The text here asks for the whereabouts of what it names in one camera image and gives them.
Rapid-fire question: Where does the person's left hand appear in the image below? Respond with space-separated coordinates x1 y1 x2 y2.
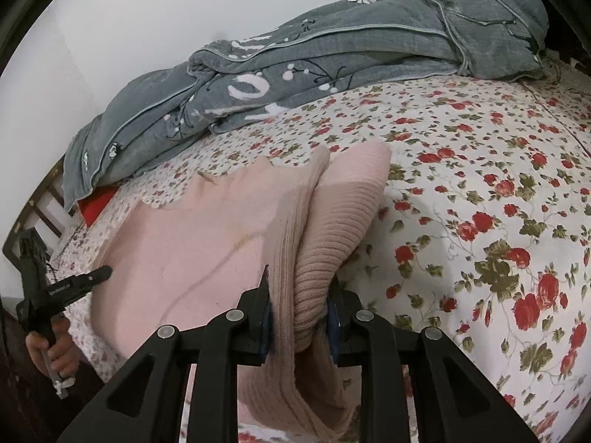
25 316 78 379

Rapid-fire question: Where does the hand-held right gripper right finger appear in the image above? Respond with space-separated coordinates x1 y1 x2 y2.
325 277 541 443

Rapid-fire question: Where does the grey floral blanket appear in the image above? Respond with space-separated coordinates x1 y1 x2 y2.
62 0 550 213

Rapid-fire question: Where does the floral bed sheet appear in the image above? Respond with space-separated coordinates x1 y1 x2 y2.
58 60 591 443

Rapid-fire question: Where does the wooden slatted headboard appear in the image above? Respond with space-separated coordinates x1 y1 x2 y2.
2 154 79 278

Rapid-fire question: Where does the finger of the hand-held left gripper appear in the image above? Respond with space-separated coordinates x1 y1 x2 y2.
46 266 114 308

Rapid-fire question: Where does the red pillow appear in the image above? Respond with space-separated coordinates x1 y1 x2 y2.
78 187 116 227

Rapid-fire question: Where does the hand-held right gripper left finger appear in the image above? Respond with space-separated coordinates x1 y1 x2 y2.
55 265 273 443

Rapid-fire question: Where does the pink knit sweater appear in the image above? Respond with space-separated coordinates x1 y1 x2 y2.
90 141 393 443

